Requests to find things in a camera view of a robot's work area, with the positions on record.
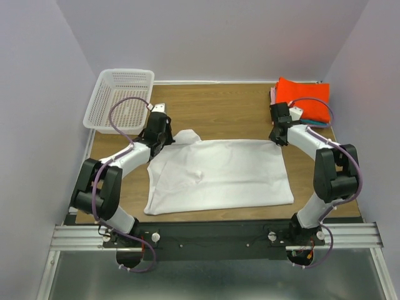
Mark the white t shirt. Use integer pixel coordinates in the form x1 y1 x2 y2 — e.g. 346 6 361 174
144 129 294 215

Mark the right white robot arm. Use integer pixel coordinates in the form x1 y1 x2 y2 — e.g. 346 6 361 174
269 102 363 245

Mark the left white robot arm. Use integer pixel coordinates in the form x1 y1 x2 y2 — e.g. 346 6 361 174
71 111 174 247

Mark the teal folded t shirt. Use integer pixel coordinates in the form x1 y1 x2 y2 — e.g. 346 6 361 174
300 119 330 128

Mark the orange folded t shirt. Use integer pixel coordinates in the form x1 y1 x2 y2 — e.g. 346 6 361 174
275 77 331 123

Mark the white plastic laundry basket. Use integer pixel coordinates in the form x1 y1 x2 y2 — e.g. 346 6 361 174
83 68 154 135

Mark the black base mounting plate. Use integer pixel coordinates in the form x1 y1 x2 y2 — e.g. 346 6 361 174
103 219 325 261

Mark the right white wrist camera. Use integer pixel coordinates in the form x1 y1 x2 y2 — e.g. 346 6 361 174
289 106 303 121

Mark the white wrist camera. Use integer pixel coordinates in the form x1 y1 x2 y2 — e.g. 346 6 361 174
289 106 303 121
147 103 167 114

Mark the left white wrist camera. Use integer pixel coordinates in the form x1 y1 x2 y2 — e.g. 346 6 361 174
147 103 167 114

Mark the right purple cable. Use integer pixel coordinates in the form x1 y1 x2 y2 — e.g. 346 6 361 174
289 97 363 270

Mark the purple cable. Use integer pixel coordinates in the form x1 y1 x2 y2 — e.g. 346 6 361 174
92 97 158 273
289 97 363 270

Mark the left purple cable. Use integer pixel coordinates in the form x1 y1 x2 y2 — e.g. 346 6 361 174
92 97 158 273

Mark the left aluminium side rail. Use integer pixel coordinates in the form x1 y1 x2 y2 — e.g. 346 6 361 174
69 129 96 215

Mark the aluminium frame rail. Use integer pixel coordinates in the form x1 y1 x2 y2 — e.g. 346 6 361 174
50 223 383 252

